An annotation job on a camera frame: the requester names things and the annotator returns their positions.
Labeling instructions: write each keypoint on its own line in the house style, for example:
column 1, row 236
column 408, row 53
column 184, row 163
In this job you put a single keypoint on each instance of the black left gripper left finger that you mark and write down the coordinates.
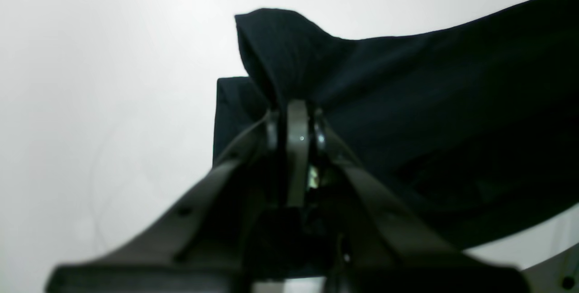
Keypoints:
column 198, row 244

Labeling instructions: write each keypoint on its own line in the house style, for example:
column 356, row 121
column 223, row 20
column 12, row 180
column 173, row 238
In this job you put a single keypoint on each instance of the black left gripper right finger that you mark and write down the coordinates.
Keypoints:
column 380, row 246

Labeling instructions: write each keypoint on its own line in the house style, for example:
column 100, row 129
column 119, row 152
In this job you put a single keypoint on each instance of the black T-shirt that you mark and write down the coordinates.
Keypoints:
column 475, row 127

